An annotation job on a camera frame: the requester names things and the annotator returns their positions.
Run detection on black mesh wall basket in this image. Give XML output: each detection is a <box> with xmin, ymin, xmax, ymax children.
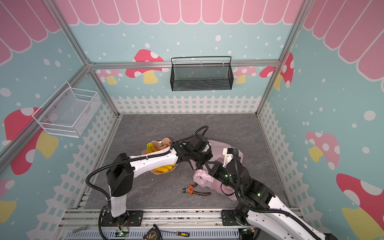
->
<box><xmin>170</xmin><ymin>56</ymin><xmax>234</xmax><ymax>92</ymax></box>

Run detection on yellow black screwdriver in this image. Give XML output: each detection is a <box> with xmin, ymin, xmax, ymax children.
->
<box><xmin>165</xmin><ymin>231</ymin><xmax>190</xmax><ymax>238</ymax></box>

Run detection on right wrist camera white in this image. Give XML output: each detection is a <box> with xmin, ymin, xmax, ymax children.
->
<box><xmin>223</xmin><ymin>148</ymin><xmax>234</xmax><ymax>168</ymax></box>

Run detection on white wire wall basket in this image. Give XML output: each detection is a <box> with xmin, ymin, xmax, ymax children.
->
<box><xmin>32</xmin><ymin>82</ymin><xmax>102</xmax><ymax>138</ymax></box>

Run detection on pink fruit plate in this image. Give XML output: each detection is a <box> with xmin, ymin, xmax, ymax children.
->
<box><xmin>142</xmin><ymin>138</ymin><xmax>177</xmax><ymax>175</ymax></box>

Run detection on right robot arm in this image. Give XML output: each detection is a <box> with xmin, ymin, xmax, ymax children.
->
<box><xmin>205</xmin><ymin>148</ymin><xmax>336</xmax><ymax>240</ymax></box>

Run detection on black tape measure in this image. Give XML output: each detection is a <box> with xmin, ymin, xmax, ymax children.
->
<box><xmin>143</xmin><ymin>224</ymin><xmax>163</xmax><ymax>240</ymax></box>

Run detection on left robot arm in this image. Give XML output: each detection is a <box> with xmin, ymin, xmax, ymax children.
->
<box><xmin>86</xmin><ymin>126</ymin><xmax>213</xmax><ymax>220</ymax></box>

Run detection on pink plastic bag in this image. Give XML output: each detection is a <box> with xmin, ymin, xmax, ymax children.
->
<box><xmin>192</xmin><ymin>139</ymin><xmax>244</xmax><ymax>197</ymax></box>

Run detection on orange handled pliers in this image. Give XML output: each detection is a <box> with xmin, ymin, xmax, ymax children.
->
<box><xmin>182</xmin><ymin>183</ymin><xmax>212</xmax><ymax>197</ymax></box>

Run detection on yellow banana bunch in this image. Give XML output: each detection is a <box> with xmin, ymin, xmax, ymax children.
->
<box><xmin>142</xmin><ymin>141</ymin><xmax>176</xmax><ymax>175</ymax></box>

